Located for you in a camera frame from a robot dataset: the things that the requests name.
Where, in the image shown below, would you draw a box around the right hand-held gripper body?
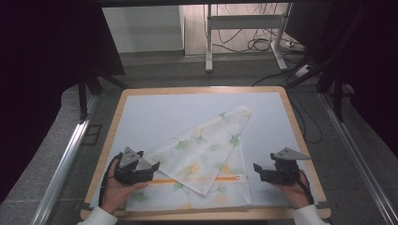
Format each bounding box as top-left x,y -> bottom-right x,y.
260,147 -> 312,186

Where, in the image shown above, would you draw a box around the black floor grate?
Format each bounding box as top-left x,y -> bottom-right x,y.
81,124 -> 103,146

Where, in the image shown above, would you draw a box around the tangled black floor cables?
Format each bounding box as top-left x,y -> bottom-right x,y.
211,3 -> 286,54

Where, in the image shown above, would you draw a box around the leaf print pillowcase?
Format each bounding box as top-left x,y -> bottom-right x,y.
124,105 -> 253,213

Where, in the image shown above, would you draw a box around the dark curtain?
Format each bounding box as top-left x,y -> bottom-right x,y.
283,0 -> 398,158
0,0 -> 126,204

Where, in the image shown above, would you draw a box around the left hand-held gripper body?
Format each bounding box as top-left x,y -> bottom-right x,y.
114,146 -> 153,186

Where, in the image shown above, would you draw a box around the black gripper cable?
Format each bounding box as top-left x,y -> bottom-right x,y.
98,152 -> 124,208
297,169 -> 315,204

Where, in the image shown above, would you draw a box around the long black floor cable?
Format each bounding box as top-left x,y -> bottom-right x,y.
251,61 -> 325,145

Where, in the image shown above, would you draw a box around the white metal desk frame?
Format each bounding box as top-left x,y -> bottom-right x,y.
204,3 -> 293,73

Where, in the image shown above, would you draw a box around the white cabinet panel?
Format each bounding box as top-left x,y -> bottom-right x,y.
101,5 -> 186,54

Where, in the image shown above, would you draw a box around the person's right hand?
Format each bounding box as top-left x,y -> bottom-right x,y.
271,174 -> 314,211

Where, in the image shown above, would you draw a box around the person's left hand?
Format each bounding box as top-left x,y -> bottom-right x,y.
100,158 -> 149,216

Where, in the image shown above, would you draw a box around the white power strip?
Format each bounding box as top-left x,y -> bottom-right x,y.
294,64 -> 312,79

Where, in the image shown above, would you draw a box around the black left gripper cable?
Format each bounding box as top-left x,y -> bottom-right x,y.
98,152 -> 124,208

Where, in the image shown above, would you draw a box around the aluminium floor rail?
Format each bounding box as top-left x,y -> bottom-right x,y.
30,93 -> 100,225
318,92 -> 398,225

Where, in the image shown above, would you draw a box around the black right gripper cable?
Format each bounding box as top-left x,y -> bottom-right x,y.
297,169 -> 315,204

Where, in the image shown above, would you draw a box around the white table mat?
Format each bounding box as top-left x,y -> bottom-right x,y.
89,91 -> 321,210

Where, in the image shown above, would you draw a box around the black metal stand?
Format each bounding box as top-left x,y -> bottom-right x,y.
76,68 -> 130,124
286,3 -> 370,124

